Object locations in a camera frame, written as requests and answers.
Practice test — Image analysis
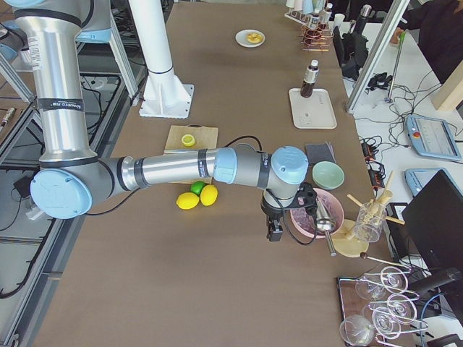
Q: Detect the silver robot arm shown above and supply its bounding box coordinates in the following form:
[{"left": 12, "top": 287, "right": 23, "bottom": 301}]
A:
[{"left": 12, "top": 1, "right": 316, "bottom": 241}]

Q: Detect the wine glass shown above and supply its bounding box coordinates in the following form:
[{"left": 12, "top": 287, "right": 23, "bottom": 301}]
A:
[{"left": 355, "top": 266, "right": 408, "bottom": 301}]

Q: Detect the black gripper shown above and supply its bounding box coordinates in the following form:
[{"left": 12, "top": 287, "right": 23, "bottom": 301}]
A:
[{"left": 260, "top": 191, "right": 285, "bottom": 242}]

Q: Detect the yellow lemon outer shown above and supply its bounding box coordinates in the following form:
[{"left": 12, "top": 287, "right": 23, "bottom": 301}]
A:
[{"left": 176, "top": 192, "right": 200, "bottom": 210}]

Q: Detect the grey folded cloth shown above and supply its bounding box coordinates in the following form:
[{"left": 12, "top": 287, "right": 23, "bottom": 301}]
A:
[{"left": 305, "top": 142, "right": 336, "bottom": 166}]

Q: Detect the glazed twisted donut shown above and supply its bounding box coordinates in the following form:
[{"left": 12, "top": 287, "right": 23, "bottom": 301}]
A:
[{"left": 246, "top": 32, "right": 263, "bottom": 44}]

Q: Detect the black monitor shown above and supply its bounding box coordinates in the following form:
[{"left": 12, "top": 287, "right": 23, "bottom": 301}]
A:
[{"left": 402, "top": 170, "right": 462, "bottom": 270}]

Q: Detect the white round plate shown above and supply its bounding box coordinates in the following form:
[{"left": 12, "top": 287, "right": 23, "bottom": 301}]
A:
[{"left": 235, "top": 29, "right": 266, "bottom": 48}]

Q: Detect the wooden cup stand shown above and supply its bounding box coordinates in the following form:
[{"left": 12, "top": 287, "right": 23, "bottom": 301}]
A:
[{"left": 333, "top": 171, "right": 405, "bottom": 257}]

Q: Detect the white rabbit tray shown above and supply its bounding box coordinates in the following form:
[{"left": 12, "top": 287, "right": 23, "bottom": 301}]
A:
[{"left": 289, "top": 88, "right": 337, "bottom": 129}]

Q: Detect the copper wire bottle rack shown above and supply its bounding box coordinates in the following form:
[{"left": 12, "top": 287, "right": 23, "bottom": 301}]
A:
[{"left": 300, "top": 22, "right": 333, "bottom": 52}]

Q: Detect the clear glass mug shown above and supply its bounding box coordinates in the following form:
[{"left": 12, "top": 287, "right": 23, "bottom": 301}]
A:
[{"left": 352, "top": 202, "right": 386, "bottom": 243}]

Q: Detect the green lime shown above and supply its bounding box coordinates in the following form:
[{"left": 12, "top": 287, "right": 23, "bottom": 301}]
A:
[{"left": 190, "top": 181, "right": 207, "bottom": 196}]

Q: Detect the blue teach pendant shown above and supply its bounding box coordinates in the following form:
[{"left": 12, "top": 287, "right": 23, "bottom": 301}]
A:
[{"left": 406, "top": 114, "right": 462, "bottom": 160}]

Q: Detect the pink bowl of ice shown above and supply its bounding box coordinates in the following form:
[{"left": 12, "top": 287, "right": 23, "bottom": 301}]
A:
[{"left": 290, "top": 188, "right": 344, "bottom": 238}]

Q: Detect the steel ice scoop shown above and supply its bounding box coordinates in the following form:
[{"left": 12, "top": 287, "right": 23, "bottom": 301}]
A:
[{"left": 315, "top": 198, "right": 336, "bottom": 257}]

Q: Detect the yellow lemon near lime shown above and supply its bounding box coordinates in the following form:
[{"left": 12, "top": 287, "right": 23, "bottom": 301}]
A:
[{"left": 200, "top": 184, "right": 218, "bottom": 206}]

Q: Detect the half lemon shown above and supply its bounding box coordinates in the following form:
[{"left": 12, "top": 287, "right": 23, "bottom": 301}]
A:
[{"left": 181, "top": 134, "right": 196, "bottom": 147}]

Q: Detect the bottle in copper rack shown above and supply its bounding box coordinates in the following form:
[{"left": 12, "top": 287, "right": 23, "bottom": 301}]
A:
[{"left": 307, "top": 13, "right": 320, "bottom": 30}]

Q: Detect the mint green bowl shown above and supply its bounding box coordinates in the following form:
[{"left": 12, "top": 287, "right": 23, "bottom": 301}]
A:
[{"left": 312, "top": 161, "right": 345, "bottom": 190}]

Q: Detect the bamboo cutting board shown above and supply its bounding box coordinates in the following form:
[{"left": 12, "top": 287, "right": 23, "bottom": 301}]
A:
[{"left": 163, "top": 124, "right": 219, "bottom": 185}]

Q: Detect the dark sauce bottle on tray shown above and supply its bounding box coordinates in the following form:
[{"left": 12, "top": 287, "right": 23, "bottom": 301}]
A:
[{"left": 300, "top": 59, "right": 319, "bottom": 98}]

